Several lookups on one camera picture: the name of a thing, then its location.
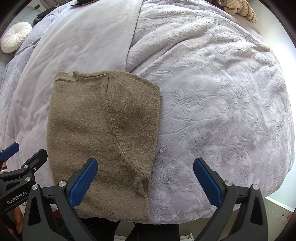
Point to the brown knit sweater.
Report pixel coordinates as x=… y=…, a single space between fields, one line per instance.
x=112 y=117

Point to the beige striped clothes pile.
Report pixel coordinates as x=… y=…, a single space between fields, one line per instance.
x=240 y=7

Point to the lavender bed blanket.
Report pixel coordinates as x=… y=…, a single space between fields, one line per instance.
x=223 y=95

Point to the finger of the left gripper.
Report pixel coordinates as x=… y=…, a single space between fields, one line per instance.
x=9 y=152
x=31 y=166

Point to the dark green black garment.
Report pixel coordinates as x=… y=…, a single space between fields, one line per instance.
x=83 y=2

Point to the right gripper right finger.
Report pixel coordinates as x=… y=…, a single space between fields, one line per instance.
x=251 y=220

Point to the person left hand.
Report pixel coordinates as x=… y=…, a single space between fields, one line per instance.
x=18 y=217

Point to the round white pleated cushion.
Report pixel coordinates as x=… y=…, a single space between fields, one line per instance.
x=14 y=36

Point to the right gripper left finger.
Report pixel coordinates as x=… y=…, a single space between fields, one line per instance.
x=38 y=222

